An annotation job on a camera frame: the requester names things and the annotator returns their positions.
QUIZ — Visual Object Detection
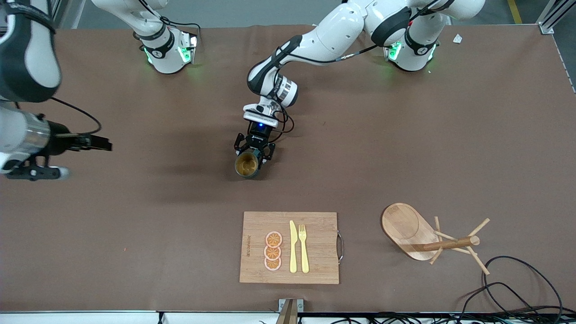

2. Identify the metal camera bracket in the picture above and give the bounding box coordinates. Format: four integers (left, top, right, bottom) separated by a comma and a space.
275, 298, 304, 324

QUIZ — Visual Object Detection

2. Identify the aluminium frame post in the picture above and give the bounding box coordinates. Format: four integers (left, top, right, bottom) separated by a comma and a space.
537, 0, 576, 35

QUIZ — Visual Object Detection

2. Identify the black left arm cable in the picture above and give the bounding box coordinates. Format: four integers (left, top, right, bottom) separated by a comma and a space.
270, 0, 450, 145

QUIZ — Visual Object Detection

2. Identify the teal cup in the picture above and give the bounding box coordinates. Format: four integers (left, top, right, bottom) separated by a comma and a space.
234, 151, 264, 178

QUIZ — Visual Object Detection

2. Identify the yellow fork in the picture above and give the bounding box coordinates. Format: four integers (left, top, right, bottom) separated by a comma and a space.
299, 224, 310, 274

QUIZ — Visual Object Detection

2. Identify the black right base cable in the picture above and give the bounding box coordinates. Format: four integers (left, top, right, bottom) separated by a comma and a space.
137, 0, 202, 34

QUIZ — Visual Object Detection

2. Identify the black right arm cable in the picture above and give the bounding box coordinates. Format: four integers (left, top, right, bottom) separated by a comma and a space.
49, 97, 102, 135

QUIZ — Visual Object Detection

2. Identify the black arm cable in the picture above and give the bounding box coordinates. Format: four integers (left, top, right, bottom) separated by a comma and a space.
270, 0, 450, 145
49, 97, 102, 135

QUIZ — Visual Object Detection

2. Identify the black cable bundle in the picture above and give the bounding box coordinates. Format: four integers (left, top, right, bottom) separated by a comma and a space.
259, 312, 576, 324

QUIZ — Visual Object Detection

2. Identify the white table edge strip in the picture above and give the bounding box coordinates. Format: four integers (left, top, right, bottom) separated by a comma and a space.
0, 310, 576, 324

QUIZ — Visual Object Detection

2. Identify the yellow knife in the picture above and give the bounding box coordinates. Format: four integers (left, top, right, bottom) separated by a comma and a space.
289, 220, 298, 274

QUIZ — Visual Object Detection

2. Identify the bamboo cutting board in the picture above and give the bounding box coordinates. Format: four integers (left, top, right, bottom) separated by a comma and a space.
239, 211, 345, 285

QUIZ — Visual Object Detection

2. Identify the black cable loop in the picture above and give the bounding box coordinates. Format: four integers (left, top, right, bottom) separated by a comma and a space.
459, 281, 540, 315
484, 256, 564, 315

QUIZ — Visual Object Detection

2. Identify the wooden cup rack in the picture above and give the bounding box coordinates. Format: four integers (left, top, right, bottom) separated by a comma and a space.
381, 202, 491, 276

